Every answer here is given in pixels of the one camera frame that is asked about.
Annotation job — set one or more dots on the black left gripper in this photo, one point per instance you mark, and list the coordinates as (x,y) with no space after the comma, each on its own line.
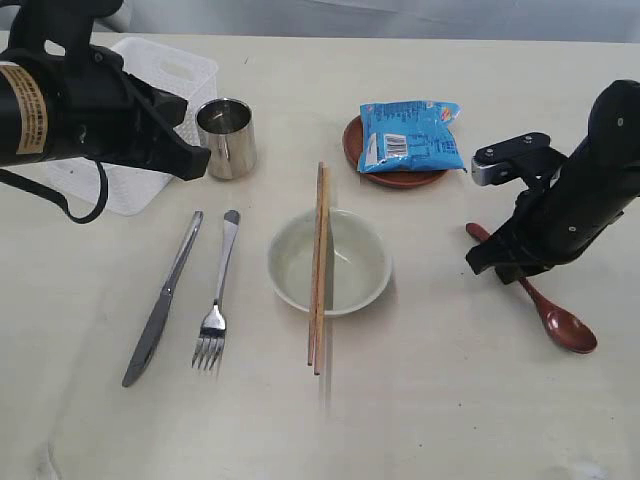
(96,108)

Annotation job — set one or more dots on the white woven plastic basket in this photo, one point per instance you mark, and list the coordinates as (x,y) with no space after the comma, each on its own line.
(180,73)

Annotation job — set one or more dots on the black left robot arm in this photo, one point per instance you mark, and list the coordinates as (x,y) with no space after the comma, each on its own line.
(50,112)

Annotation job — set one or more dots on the stainless steel cup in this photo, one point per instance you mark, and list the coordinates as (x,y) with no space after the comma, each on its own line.
(225,127)

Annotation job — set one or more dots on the reddish brown wooden spoon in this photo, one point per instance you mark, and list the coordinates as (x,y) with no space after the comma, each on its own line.
(563,328)

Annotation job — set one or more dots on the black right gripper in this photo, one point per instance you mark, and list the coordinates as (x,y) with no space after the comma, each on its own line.
(557,228)

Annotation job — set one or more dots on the brown round plate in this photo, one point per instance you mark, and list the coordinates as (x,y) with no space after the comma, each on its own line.
(352,141)

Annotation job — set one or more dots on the silver metal spoon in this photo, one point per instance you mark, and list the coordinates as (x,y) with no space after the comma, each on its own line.
(212,333)

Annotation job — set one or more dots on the white ceramic bowl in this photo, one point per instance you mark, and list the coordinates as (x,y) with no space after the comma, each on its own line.
(359,266)

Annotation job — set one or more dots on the silver metal knife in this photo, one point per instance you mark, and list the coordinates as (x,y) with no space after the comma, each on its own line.
(156,322)

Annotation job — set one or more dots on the wooden chopstick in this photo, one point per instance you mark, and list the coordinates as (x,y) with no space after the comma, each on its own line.
(315,262)
(322,266)

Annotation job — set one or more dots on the blue chips bag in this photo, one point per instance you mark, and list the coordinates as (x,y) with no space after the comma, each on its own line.
(411,136)

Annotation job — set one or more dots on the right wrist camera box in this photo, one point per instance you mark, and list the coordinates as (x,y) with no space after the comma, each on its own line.
(528,157)

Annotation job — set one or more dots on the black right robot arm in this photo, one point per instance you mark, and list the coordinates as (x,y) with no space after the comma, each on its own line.
(612,139)

